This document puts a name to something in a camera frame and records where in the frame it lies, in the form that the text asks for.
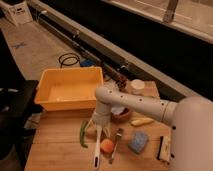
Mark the blue cloth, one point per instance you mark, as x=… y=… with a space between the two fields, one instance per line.
x=117 y=110

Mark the green chili pepper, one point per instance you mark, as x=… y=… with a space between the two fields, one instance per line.
x=82 y=133

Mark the dark spice jar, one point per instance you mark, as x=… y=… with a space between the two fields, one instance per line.
x=121 y=82

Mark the yellow banana piece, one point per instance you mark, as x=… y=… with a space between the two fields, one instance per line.
x=141 y=121

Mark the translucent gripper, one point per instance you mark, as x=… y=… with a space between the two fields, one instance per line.
x=102 y=120

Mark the brown clay bowl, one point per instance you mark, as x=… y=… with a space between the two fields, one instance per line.
x=123 y=117

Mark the blue sponge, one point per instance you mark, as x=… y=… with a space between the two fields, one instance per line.
x=138 y=142

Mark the white cardboard box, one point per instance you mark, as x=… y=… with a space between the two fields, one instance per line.
x=17 y=14

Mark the orange peach fruit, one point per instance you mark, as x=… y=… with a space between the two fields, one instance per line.
x=107 y=146

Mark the metal fork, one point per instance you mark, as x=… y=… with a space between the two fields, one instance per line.
x=118 y=137

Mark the white lidded cup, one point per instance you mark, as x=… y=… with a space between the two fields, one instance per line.
x=137 y=86

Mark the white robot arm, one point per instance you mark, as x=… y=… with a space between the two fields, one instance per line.
x=190 y=119

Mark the black chair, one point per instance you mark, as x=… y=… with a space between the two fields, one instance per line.
x=16 y=99

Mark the yellow plastic tray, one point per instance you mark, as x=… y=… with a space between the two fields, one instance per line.
x=68 y=88

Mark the blue floor object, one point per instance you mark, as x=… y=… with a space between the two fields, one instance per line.
x=87 y=63

